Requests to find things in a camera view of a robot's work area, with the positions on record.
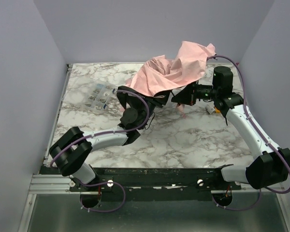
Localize pink folding umbrella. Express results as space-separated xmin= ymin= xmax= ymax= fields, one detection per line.
xmin=120 ymin=40 xmax=218 ymax=118

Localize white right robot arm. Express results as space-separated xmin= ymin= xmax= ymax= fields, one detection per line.
xmin=171 ymin=66 xmax=290 ymax=189

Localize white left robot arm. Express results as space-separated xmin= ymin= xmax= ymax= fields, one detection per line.
xmin=49 ymin=86 xmax=170 ymax=184

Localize small white orange object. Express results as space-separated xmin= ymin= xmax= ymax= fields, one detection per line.
xmin=205 ymin=104 xmax=220 ymax=115

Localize clear plastic organizer box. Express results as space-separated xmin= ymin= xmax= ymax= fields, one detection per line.
xmin=83 ymin=81 xmax=116 ymax=111

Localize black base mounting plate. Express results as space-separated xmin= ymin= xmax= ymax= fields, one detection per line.
xmin=40 ymin=164 xmax=242 ymax=203

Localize aluminium frame rail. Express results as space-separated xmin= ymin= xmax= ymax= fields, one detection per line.
xmin=20 ymin=64 xmax=288 ymax=232

